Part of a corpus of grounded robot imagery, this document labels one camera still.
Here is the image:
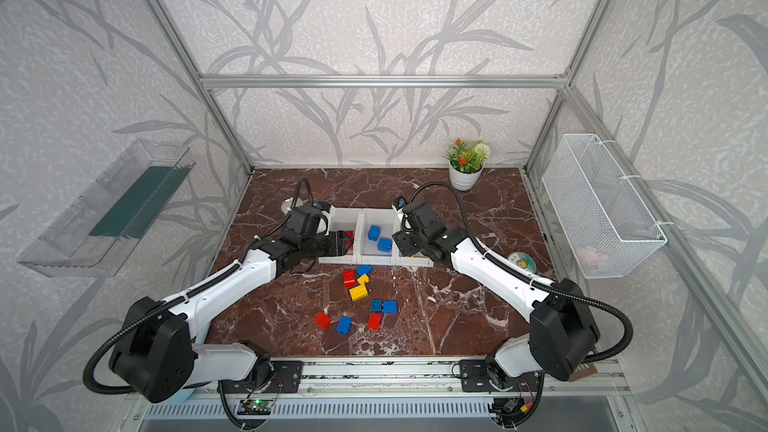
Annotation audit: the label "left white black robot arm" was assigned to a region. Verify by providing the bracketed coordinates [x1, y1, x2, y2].
[82, 202, 353, 403]

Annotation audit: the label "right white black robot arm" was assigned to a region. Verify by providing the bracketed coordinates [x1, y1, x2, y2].
[393, 197, 634, 390]

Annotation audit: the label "white left sorting bin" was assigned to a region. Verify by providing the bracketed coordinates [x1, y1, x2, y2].
[319, 207, 363, 265]

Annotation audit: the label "white sorting bin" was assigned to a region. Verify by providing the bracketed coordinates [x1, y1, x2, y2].
[392, 211, 434, 268]
[360, 209, 397, 266]
[319, 207, 363, 265]

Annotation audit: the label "white right sorting bin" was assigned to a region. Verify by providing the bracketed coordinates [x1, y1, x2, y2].
[392, 211, 434, 268]

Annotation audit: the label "white middle sorting bin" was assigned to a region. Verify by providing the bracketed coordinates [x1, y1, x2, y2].
[360, 209, 397, 266]

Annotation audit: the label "blue lego brick top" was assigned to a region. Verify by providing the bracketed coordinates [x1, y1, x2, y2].
[356, 265, 372, 276]

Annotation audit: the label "silver tin can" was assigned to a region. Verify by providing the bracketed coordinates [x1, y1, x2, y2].
[280, 198, 303, 215]

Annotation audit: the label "red lego brick top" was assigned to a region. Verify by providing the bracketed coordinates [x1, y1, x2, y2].
[343, 270, 358, 289]

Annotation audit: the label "red lego brick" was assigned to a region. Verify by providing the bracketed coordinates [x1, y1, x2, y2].
[343, 270, 358, 289]
[314, 312, 332, 330]

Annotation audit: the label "yellow lego brick centre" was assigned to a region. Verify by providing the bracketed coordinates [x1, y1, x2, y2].
[348, 284, 368, 302]

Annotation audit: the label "potted plant white pot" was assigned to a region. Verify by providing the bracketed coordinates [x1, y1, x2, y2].
[446, 139, 491, 192]

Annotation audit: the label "red lego brick bottom left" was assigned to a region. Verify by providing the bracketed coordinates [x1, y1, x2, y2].
[314, 312, 332, 330]

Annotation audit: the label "small red lego bottom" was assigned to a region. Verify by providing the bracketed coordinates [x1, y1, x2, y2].
[367, 312, 383, 330]

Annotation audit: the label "green circuit board left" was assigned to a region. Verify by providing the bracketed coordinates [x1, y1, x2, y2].
[236, 398, 276, 417]

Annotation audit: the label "light blue plastic scoop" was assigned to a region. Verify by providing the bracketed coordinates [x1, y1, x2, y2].
[164, 388, 195, 405]

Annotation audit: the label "brown slotted spatula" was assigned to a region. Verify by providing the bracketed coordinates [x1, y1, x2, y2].
[568, 363, 598, 383]

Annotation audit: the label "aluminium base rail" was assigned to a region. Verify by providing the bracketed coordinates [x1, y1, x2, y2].
[122, 355, 631, 400]

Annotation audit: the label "white wire mesh basket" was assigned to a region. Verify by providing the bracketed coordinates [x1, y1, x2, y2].
[542, 134, 667, 279]

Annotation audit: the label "circuit board right wires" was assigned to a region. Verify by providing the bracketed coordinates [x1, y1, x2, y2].
[488, 395, 535, 418]

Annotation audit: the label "clear plastic wall shelf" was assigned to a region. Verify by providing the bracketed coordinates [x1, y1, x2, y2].
[18, 139, 196, 278]

